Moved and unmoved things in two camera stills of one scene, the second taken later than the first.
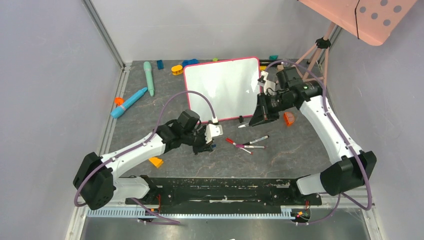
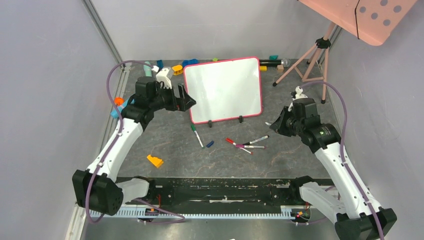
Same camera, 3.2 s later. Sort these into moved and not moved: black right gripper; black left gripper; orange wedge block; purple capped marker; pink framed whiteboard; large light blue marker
Moved: black right gripper; black left gripper
Not moved: pink framed whiteboard; purple capped marker; orange wedge block; large light blue marker
